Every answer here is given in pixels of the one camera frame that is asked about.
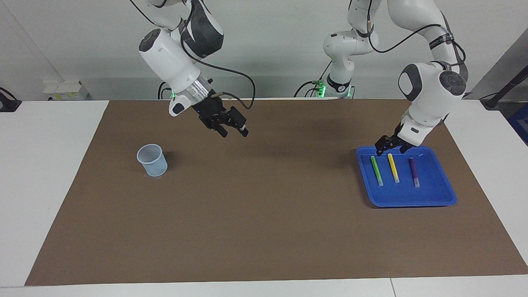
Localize yellow marker pen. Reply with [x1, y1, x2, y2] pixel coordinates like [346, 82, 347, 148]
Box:
[387, 153, 400, 183]

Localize green marker pen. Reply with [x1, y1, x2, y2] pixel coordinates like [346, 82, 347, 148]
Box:
[370, 156, 384, 186]

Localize purple marker pen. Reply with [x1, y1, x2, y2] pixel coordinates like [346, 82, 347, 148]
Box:
[408, 158, 420, 188]

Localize blue plastic tray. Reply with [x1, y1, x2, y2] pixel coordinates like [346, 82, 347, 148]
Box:
[356, 145, 457, 207]

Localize translucent plastic cup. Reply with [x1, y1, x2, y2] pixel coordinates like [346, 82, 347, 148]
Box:
[137, 144, 168, 177]

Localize brown table mat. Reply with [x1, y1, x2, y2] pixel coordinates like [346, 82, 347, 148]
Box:
[25, 98, 528, 286]

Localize black stand with pole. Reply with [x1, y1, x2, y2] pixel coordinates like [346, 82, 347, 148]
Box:
[481, 66, 528, 110]

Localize blue crate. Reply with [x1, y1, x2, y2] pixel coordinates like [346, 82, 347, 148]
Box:
[507, 103, 528, 147]

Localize white power strip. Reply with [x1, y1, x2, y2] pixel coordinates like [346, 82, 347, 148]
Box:
[42, 80, 89, 101]

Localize black clamp base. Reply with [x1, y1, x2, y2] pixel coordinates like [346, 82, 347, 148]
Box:
[0, 87, 22, 113]

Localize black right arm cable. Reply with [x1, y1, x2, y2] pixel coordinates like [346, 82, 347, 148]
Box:
[179, 23, 256, 110]

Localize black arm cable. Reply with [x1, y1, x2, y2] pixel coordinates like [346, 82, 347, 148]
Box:
[179, 23, 256, 110]
[349, 0, 469, 83]

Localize black left base cables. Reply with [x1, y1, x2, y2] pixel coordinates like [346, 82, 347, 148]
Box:
[294, 61, 332, 98]

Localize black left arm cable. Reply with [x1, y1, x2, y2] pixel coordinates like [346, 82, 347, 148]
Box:
[349, 0, 469, 83]

